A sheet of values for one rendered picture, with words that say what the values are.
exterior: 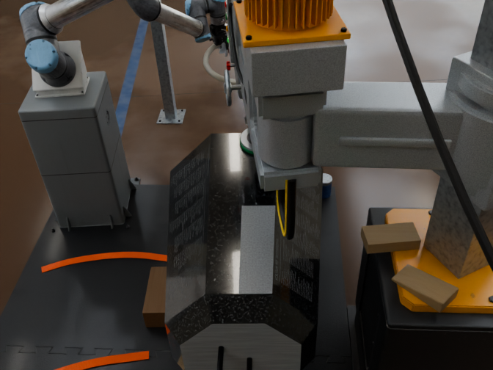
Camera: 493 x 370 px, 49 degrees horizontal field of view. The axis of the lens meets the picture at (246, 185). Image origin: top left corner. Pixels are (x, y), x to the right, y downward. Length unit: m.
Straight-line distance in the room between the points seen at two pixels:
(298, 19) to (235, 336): 1.10
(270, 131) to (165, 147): 2.39
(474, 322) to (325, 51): 1.09
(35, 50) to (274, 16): 1.63
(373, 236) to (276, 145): 0.62
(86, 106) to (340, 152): 1.62
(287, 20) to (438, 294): 1.05
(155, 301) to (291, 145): 1.39
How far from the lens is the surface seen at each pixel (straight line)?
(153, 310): 2.76
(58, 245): 3.40
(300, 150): 1.68
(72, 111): 2.95
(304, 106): 1.58
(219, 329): 1.94
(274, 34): 1.45
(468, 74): 1.68
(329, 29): 1.48
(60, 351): 2.91
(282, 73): 1.44
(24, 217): 3.69
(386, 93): 1.69
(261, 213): 2.19
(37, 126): 3.05
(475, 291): 2.07
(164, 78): 4.09
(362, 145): 1.66
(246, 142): 2.53
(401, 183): 3.66
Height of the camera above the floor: 2.30
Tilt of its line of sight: 40 degrees down
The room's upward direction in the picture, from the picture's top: 3 degrees counter-clockwise
